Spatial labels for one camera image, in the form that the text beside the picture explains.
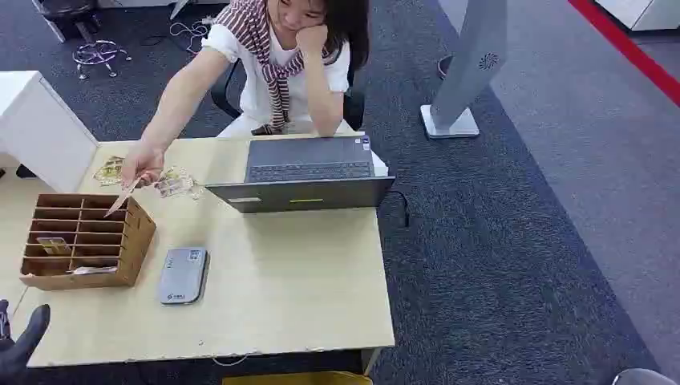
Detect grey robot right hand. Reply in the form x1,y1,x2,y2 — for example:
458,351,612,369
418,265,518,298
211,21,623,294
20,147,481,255
612,367,677,385

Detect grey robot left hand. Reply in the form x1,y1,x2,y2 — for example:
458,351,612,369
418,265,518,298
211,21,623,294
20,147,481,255
0,300,52,385

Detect pale printed card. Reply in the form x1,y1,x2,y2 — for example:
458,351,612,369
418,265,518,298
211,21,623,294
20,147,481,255
66,265,119,276

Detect wooden card box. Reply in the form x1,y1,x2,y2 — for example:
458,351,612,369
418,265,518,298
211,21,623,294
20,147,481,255
20,192,157,292

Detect grey card reader device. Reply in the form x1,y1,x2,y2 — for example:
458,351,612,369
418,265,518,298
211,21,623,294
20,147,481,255
156,248,210,306

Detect gold printed card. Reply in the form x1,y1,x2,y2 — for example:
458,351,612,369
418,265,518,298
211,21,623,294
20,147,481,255
92,156,126,187

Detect white cabinet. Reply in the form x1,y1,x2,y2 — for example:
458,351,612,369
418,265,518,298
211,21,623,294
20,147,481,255
0,70,100,194

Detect person's right hand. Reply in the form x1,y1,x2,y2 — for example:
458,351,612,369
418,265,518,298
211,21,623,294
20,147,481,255
120,142,166,189

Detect person's hand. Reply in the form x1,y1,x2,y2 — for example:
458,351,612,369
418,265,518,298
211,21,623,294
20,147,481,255
295,23,330,55
120,142,166,189

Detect chrome chair base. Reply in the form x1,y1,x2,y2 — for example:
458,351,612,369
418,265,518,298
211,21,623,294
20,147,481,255
72,39,133,81

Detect white paper stack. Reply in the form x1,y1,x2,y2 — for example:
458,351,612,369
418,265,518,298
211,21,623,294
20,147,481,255
370,150,390,178

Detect black stool seat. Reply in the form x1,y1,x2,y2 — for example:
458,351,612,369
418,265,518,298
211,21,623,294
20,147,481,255
31,0,102,43

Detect grey laptop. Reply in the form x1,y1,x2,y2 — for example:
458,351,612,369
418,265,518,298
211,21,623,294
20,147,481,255
204,135,396,215

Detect person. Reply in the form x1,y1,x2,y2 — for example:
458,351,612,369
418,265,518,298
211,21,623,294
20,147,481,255
120,0,371,189

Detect grey kiosk stand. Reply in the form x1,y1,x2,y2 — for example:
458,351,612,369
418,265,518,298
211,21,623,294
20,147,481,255
419,0,508,140

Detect white furniture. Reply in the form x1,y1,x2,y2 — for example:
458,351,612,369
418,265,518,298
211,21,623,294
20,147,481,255
594,0,680,32

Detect black office chair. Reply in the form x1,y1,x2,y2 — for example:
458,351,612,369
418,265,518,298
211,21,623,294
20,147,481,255
210,58,366,132

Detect person's left hand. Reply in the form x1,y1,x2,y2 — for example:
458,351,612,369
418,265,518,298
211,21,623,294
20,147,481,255
295,23,330,55

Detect black laptop cable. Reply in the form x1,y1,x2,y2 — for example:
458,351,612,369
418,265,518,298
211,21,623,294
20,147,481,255
387,189,411,229

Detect white floor cable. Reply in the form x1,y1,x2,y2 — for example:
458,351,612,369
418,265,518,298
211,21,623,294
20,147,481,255
168,15,217,55

